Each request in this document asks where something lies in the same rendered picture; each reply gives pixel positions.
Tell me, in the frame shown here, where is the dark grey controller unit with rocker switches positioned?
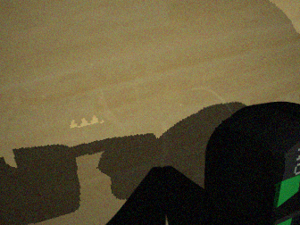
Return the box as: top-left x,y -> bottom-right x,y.
204,102 -> 300,225

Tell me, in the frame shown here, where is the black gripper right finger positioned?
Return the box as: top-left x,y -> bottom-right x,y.
162,166 -> 262,225

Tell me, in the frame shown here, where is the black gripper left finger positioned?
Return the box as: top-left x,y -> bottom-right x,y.
105,167 -> 165,225

